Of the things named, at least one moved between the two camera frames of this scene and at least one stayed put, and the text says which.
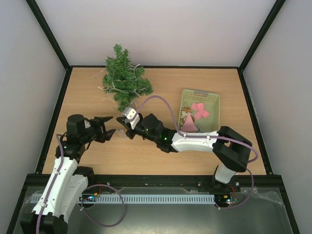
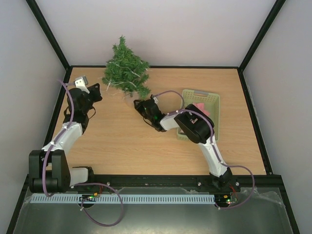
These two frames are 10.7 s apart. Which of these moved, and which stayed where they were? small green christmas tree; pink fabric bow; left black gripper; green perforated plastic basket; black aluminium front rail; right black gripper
Moved: small green christmas tree; right black gripper; left black gripper
Stayed: black aluminium front rail; green perforated plastic basket; pink fabric bow
